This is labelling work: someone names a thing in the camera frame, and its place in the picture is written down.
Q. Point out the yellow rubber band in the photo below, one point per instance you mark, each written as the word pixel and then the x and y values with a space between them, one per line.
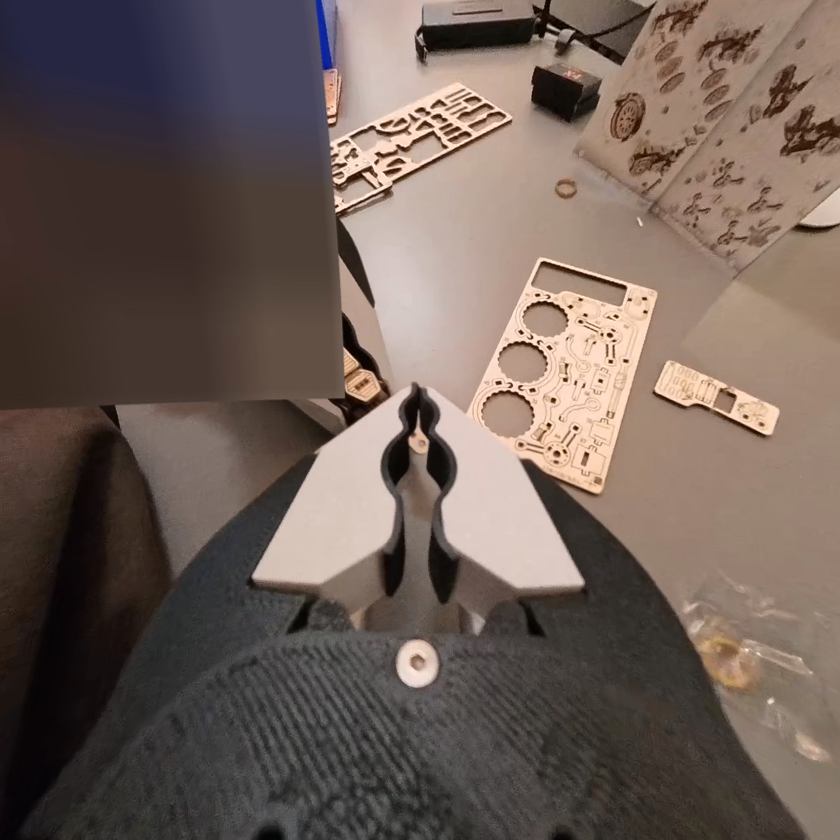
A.
pixel 705 653

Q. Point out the small wooden parts sheet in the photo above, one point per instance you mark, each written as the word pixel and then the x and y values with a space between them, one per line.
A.
pixel 754 410

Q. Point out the wooden puzzle model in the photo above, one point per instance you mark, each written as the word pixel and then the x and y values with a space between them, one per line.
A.
pixel 361 384

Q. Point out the wooden cut-out frame sheet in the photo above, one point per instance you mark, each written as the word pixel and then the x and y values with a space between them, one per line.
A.
pixel 485 121

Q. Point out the wooden sheet with round holes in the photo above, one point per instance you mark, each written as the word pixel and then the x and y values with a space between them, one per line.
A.
pixel 590 420

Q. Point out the blue bin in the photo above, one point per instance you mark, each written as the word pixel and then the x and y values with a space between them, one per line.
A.
pixel 326 33

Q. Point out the black box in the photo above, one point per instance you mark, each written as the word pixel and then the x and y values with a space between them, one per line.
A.
pixel 564 92

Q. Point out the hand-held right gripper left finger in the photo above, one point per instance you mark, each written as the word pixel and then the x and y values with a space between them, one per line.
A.
pixel 315 518

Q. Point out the white monitor stand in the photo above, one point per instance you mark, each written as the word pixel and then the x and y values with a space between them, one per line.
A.
pixel 823 213

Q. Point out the clear plastic bag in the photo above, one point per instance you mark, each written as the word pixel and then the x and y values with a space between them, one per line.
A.
pixel 774 630

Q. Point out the printed instruction sheet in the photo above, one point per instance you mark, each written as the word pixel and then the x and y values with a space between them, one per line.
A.
pixel 735 131

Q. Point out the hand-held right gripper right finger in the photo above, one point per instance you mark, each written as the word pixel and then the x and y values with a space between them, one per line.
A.
pixel 505 525

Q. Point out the stack of wooden sheets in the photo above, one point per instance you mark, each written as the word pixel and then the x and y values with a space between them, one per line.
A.
pixel 331 98

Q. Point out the person's tan shirt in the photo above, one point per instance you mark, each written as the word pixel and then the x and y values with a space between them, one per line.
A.
pixel 65 558

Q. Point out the black power adapter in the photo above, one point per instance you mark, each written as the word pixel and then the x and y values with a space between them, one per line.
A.
pixel 472 26

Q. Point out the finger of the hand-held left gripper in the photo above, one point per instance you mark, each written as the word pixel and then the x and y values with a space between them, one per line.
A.
pixel 367 315

